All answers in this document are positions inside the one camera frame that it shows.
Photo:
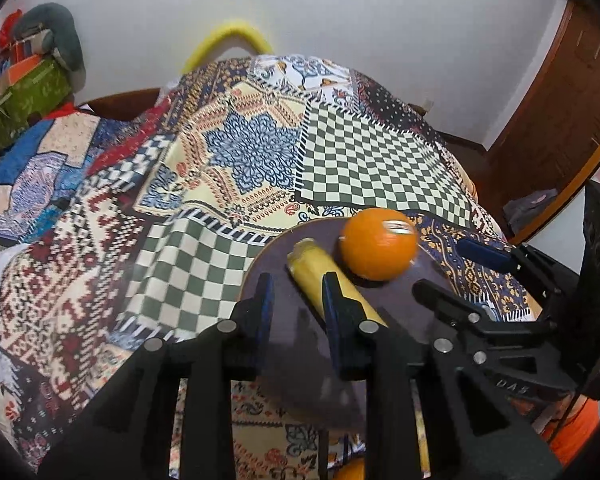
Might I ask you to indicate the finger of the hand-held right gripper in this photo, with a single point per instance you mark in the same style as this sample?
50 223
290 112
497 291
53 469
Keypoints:
482 253
445 300

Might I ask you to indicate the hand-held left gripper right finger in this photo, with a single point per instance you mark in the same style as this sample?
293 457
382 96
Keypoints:
331 320

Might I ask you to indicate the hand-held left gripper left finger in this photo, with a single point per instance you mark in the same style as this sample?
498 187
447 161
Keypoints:
266 310

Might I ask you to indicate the yellow banana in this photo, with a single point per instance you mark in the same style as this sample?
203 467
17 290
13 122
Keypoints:
317 272

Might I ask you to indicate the dark brown round plate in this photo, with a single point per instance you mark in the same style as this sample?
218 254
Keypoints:
300 360

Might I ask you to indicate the large orange with sticker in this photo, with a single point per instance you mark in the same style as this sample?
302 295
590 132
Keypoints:
377 245

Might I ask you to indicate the grey cloth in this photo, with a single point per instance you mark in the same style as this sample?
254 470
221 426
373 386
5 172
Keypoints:
530 207

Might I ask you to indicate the person's orange clothing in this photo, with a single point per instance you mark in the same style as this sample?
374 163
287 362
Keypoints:
572 427

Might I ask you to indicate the patchwork printed blanket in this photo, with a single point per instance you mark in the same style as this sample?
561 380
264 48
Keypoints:
240 150

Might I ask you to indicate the brown wooden wardrobe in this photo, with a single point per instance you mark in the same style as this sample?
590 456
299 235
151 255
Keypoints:
560 95

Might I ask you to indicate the yellow foam tube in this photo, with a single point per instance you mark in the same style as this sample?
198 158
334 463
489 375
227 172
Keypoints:
230 32

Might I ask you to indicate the green fabric bag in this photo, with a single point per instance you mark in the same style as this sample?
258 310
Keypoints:
25 102

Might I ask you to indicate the orange cardboard box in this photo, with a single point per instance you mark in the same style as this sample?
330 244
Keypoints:
25 69

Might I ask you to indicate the grey neck pillow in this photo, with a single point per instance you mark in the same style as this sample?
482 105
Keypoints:
62 30

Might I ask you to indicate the red fabric item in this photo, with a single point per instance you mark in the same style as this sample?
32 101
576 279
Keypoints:
9 27

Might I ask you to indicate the sliding door with wooden frame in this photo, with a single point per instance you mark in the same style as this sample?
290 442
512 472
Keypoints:
575 195

